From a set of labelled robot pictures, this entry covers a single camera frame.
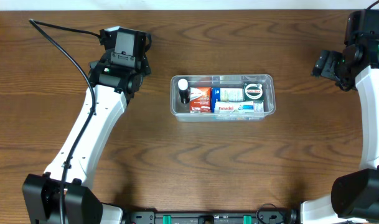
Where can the clear plastic container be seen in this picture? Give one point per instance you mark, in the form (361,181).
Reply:
(182,113)

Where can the dark bottle white cap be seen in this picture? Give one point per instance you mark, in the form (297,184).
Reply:
(184,91)

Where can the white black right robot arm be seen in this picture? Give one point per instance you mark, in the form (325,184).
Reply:
(354,197)

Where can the white Panadol box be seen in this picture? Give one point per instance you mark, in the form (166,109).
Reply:
(234,107)

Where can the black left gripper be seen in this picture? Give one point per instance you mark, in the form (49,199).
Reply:
(147,52)

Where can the green round-logo box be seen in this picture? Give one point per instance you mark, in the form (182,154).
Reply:
(253,92)

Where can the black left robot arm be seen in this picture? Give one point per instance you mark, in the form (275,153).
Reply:
(62,194)

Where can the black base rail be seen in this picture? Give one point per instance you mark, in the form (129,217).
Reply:
(265,215)

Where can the red medicine box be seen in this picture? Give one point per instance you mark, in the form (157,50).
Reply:
(200,99)

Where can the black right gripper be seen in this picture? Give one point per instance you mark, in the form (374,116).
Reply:
(327,65)

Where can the large blue white medicine box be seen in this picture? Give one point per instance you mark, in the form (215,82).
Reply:
(233,95)

